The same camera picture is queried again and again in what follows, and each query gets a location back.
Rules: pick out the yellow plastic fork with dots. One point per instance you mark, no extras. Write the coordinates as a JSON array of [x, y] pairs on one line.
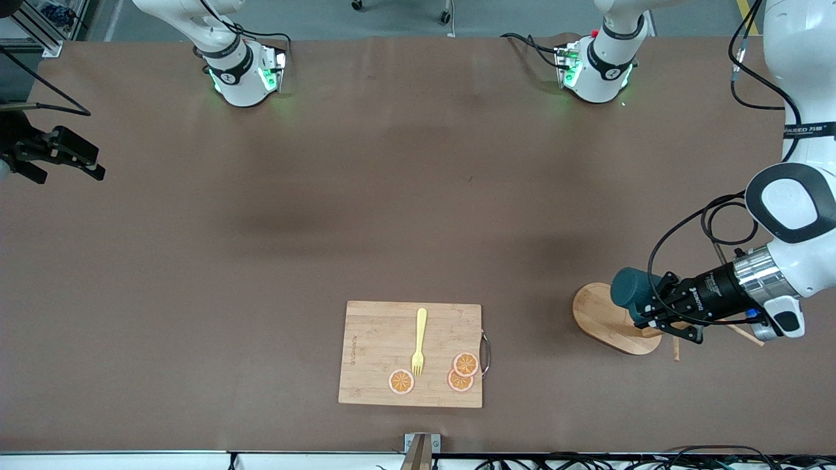
[[420, 329]]

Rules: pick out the aluminium frame profile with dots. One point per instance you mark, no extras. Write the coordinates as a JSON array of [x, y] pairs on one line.
[[42, 36]]

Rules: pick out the wooden mug tree rack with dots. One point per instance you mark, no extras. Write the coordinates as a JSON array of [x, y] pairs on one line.
[[604, 323]]

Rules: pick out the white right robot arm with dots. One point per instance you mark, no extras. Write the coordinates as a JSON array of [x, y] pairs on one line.
[[241, 78]]

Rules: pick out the aluminium post with bracket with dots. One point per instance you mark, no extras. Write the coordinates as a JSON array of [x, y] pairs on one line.
[[418, 454]]

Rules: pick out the teal cup yellow inside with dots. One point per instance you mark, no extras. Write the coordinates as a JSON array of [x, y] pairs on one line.
[[630, 287]]

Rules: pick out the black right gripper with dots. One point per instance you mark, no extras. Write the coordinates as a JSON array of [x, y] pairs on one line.
[[19, 145]]

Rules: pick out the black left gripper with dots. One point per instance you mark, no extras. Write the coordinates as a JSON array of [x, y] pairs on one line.
[[708, 291]]

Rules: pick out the orange slice toy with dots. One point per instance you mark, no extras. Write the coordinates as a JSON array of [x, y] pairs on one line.
[[401, 382], [457, 384], [466, 363]]

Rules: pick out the brown table cover mat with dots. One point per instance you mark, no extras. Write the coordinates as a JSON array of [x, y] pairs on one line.
[[418, 196]]

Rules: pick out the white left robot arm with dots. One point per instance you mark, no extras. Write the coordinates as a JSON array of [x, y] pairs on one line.
[[797, 202]]

